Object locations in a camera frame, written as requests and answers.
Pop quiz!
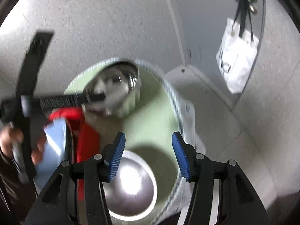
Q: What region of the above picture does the red plastic square basin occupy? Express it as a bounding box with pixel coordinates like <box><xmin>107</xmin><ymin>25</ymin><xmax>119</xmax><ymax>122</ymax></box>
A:
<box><xmin>48</xmin><ymin>107</ymin><xmax>101</xmax><ymax>202</ymax></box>

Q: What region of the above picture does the blue square plastic plate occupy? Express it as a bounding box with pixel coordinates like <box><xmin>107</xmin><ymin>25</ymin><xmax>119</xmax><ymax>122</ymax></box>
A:
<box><xmin>34</xmin><ymin>118</ymin><xmax>67</xmax><ymax>193</ymax></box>

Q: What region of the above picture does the grey door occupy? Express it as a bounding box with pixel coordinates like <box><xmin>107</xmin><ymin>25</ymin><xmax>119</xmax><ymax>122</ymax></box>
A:
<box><xmin>159</xmin><ymin>0</ymin><xmax>267</xmax><ymax>108</ymax></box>

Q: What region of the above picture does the door handle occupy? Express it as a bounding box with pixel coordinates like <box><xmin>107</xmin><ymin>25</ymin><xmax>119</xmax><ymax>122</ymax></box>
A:
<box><xmin>235</xmin><ymin>0</ymin><xmax>258</xmax><ymax>15</ymax></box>

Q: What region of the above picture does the person left hand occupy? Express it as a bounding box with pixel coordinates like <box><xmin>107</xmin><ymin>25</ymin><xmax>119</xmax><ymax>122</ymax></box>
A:
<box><xmin>0</xmin><ymin>126</ymin><xmax>47</xmax><ymax>166</ymax></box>

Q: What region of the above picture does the white tote bag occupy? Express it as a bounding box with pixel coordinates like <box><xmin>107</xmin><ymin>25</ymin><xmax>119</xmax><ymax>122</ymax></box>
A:
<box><xmin>216</xmin><ymin>0</ymin><xmax>259</xmax><ymax>95</ymax></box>

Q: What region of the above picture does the steel bowl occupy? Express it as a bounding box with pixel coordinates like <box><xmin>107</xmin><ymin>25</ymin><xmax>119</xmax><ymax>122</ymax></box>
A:
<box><xmin>103</xmin><ymin>150</ymin><xmax>158</xmax><ymax>221</ymax></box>
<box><xmin>83</xmin><ymin>61</ymin><xmax>141</xmax><ymax>118</ymax></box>

